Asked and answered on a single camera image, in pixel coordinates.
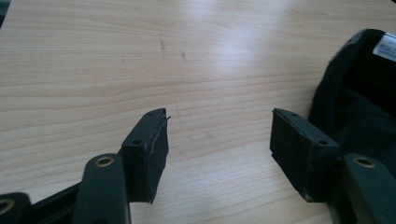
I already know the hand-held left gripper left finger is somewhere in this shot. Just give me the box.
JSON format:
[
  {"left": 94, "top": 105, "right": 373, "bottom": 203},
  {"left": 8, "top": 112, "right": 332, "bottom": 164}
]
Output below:
[{"left": 119, "top": 107, "right": 171, "bottom": 205}]

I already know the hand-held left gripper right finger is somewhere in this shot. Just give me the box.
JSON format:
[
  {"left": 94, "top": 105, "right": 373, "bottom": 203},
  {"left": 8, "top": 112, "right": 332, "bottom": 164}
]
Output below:
[{"left": 269, "top": 107, "right": 343, "bottom": 203}]

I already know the dark object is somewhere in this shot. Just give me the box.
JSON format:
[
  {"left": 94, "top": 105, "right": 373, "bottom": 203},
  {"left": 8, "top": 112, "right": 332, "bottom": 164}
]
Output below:
[{"left": 0, "top": 0, "right": 12, "bottom": 29}]

